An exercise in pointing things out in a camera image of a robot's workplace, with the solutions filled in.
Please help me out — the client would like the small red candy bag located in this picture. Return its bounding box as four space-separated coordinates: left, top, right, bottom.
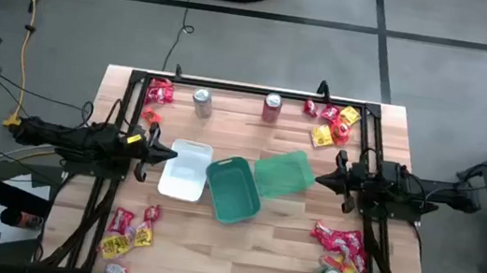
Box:
302 97 320 119
142 203 164 224

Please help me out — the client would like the silver soda can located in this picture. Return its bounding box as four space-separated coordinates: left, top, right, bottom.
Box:
189 86 217 121

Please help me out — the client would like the black aluminium table frame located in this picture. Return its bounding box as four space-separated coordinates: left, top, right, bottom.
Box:
32 58 453 273

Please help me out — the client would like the dark teal plastic bin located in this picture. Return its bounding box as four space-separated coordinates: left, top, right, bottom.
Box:
198 151 268 229

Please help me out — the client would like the red soda can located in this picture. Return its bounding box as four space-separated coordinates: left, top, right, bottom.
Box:
260 91 285 125

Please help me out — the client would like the silver and red candy pack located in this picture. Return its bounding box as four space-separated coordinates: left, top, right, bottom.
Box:
103 262 129 273

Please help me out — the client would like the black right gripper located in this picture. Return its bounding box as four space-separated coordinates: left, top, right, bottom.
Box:
311 147 365 215

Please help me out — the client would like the translucent light green bin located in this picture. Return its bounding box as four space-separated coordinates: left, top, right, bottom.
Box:
249 144 321 207

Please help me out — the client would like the large yellow candy bag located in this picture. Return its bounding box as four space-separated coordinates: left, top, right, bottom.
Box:
97 232 136 264

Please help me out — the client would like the thin black floor cable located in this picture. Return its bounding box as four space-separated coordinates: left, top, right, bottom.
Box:
160 0 200 77

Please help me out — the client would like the black bottle orange label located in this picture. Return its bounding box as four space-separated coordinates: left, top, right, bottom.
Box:
0 207 46 233

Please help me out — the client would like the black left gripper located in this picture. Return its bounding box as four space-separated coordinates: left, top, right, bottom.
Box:
133 122 182 188

